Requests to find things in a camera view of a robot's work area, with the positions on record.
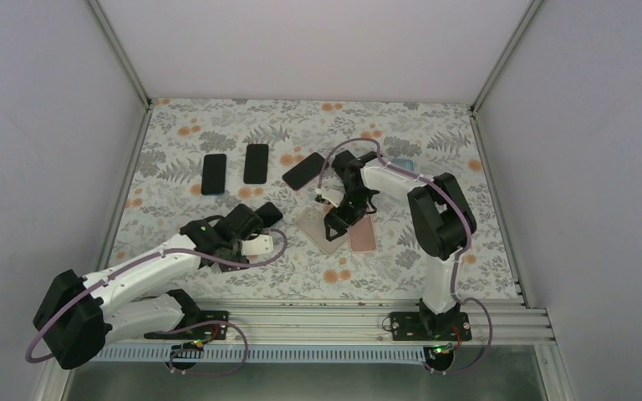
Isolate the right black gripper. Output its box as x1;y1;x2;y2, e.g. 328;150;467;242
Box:
324;187;374;241

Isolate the phone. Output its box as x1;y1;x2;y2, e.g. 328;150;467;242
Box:
293;207;348;255
348;216;377;254

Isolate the magenta smartphone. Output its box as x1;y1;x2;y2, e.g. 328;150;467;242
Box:
282;152;325;190

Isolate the black smartphone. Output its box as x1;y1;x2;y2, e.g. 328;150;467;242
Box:
243;144;269;185
255;202;283;228
201;154;227;195

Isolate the light blue phone case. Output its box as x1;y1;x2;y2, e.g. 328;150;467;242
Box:
391;158;415;171

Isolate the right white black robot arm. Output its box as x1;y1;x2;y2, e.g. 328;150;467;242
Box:
316;152;476;340

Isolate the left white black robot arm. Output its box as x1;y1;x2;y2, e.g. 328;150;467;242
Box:
33;202;283;370

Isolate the floral patterned table mat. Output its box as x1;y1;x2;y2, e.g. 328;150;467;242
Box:
108;98;517;300

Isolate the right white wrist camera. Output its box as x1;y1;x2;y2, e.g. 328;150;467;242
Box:
314;188;344;208

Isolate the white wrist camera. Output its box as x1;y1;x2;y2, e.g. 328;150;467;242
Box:
314;188;344;208
240;234;274;256

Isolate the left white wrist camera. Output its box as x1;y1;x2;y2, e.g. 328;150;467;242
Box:
240;234;274;256

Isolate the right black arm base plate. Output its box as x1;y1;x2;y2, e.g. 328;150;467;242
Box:
388;312;472;342

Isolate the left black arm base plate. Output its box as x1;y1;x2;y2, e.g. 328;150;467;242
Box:
144;310;230;342

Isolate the aluminium front rail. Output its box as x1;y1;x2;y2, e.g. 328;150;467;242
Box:
198;299;555;345

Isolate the grey slotted cable duct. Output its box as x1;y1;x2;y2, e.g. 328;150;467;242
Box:
92;343;428;364

